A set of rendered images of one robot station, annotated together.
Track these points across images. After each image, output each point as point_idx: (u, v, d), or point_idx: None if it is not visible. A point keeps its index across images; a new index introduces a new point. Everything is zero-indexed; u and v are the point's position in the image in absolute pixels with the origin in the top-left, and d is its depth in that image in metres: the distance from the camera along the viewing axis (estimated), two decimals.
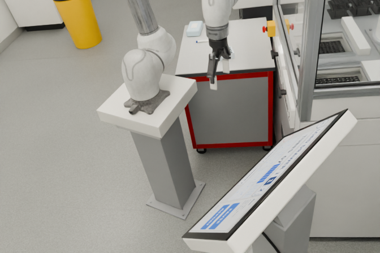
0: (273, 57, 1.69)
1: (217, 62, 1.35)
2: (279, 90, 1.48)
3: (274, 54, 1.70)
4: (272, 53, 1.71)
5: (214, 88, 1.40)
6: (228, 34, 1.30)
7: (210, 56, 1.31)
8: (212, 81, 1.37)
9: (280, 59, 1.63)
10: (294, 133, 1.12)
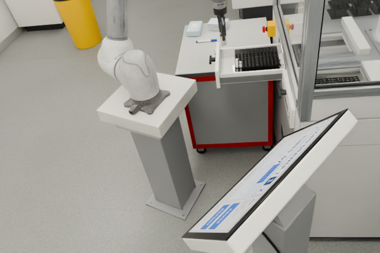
0: (211, 62, 1.74)
1: None
2: (279, 90, 1.48)
3: (212, 59, 1.75)
4: (210, 59, 1.76)
5: (224, 44, 1.98)
6: (227, 3, 1.84)
7: (222, 24, 1.84)
8: (224, 38, 1.94)
9: (215, 64, 1.68)
10: (294, 133, 1.12)
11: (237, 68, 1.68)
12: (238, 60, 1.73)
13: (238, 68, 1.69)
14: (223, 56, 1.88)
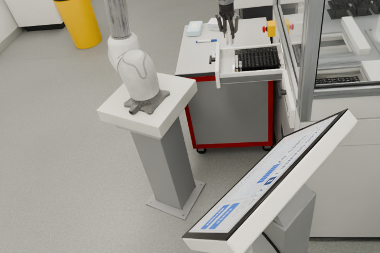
0: (211, 62, 1.74)
1: (232, 21, 1.73)
2: (279, 90, 1.48)
3: (212, 59, 1.75)
4: (210, 59, 1.76)
5: (233, 42, 1.80)
6: None
7: (238, 17, 1.68)
8: (234, 35, 1.77)
9: (215, 64, 1.68)
10: (294, 133, 1.12)
11: (237, 68, 1.68)
12: (238, 60, 1.73)
13: (238, 68, 1.69)
14: (223, 56, 1.88)
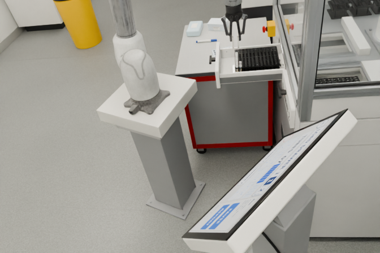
0: (211, 62, 1.74)
1: (238, 22, 1.66)
2: (279, 90, 1.48)
3: (212, 59, 1.75)
4: (210, 59, 1.76)
5: (238, 44, 1.74)
6: None
7: (246, 17, 1.63)
8: (241, 36, 1.71)
9: (215, 64, 1.68)
10: (294, 133, 1.12)
11: (237, 68, 1.68)
12: (238, 60, 1.73)
13: (238, 68, 1.69)
14: (223, 56, 1.88)
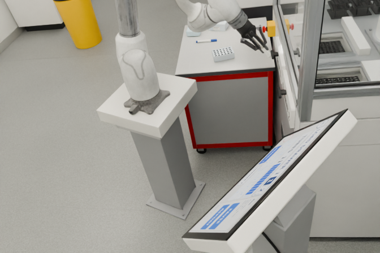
0: (273, 57, 1.69)
1: (257, 35, 1.66)
2: (279, 90, 1.48)
3: (274, 54, 1.70)
4: (272, 53, 1.71)
5: (270, 53, 1.72)
6: None
7: (261, 27, 1.62)
8: (266, 46, 1.69)
9: (280, 59, 1.63)
10: (294, 133, 1.12)
11: None
12: None
13: None
14: None
